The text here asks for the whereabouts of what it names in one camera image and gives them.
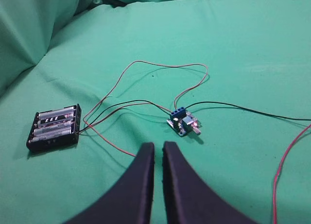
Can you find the top AA battery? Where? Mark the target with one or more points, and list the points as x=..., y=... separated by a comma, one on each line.
x=53, y=113

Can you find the green cloth backdrop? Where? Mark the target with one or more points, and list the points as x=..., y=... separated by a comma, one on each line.
x=255, y=50

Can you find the aa battery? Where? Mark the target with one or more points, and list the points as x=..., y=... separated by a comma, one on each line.
x=49, y=137
x=42, y=131
x=52, y=123
x=53, y=113

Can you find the black battery holder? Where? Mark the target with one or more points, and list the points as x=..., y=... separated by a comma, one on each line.
x=48, y=145

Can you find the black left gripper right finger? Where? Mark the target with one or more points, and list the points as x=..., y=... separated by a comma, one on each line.
x=188, y=199

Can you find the bottom AA battery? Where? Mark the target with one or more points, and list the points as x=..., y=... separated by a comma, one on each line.
x=49, y=137

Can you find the blue motor controller board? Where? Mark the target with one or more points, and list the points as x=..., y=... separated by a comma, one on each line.
x=183, y=122

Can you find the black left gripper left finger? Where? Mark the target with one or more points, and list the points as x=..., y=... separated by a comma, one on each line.
x=129, y=200

